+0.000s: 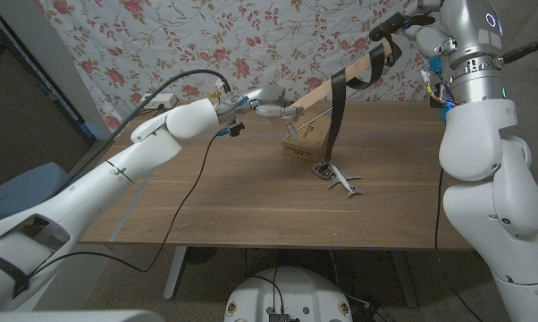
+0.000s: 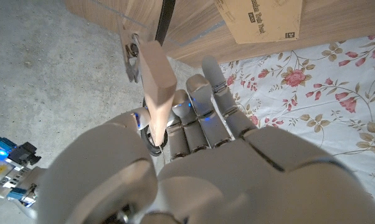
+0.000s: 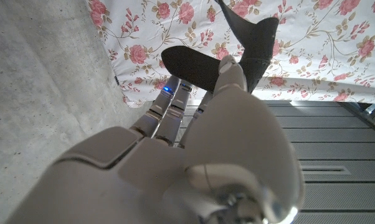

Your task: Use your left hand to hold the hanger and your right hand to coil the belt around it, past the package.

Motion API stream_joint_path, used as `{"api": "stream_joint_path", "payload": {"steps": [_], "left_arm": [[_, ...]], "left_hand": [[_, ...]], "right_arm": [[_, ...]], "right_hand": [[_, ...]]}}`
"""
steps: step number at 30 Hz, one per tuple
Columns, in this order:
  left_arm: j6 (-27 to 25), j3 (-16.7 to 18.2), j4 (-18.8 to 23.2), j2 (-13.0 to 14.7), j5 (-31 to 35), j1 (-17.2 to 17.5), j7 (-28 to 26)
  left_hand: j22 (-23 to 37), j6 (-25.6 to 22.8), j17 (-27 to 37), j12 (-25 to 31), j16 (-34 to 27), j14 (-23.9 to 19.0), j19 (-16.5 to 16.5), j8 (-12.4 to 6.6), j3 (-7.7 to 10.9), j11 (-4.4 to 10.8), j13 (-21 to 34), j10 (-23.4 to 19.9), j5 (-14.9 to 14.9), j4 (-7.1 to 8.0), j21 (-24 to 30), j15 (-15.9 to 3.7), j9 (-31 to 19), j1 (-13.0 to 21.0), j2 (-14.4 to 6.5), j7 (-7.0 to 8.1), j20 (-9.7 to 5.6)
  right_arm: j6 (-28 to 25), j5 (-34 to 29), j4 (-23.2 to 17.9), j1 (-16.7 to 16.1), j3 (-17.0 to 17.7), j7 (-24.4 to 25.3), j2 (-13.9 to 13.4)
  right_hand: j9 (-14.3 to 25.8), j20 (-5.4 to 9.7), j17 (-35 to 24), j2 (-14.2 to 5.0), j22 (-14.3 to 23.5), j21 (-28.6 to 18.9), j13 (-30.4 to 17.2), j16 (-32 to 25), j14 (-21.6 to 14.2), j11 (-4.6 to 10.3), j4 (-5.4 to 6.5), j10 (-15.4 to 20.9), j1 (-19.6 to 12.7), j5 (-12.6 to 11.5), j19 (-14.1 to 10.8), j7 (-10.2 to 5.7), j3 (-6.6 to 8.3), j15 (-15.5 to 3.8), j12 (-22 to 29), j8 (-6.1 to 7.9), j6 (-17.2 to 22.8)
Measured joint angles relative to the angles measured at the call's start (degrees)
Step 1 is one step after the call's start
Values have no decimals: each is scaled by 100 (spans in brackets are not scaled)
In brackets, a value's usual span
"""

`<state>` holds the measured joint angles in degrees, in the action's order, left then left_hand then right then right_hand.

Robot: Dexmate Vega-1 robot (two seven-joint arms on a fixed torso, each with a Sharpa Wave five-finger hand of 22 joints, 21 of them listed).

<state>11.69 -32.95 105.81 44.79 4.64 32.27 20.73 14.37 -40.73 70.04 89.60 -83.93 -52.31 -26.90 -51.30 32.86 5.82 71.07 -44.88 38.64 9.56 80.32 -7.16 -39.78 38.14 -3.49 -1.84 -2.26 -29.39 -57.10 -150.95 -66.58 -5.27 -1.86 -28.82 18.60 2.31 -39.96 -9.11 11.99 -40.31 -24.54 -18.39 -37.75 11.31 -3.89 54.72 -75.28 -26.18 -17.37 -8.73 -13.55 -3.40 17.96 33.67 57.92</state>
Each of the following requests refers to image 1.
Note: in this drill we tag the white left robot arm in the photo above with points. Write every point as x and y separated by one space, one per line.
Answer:
103 179

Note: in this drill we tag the wooden hanger with metal clips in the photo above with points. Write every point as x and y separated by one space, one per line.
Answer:
336 85

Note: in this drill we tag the dark brown leather belt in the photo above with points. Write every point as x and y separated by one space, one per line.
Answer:
338 107

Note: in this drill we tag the floral backdrop cloth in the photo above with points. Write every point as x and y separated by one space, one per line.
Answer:
251 36

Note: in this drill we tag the white toy airplane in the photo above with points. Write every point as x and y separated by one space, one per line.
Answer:
345 181

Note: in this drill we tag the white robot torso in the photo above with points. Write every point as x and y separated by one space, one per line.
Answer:
291 290

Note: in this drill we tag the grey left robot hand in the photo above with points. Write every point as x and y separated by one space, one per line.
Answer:
264 105

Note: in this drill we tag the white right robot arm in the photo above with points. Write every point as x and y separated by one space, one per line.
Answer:
497 192

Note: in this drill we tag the brown cardboard package box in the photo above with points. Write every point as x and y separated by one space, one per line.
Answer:
302 143

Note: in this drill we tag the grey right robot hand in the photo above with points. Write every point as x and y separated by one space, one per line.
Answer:
465 36

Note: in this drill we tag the grey table leg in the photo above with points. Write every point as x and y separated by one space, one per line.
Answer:
405 282

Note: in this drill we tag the white table leg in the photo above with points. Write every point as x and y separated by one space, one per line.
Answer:
175 273

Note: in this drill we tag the white power strip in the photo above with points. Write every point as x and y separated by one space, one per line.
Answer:
159 100

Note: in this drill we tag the white door frame post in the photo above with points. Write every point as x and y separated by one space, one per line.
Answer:
50 53

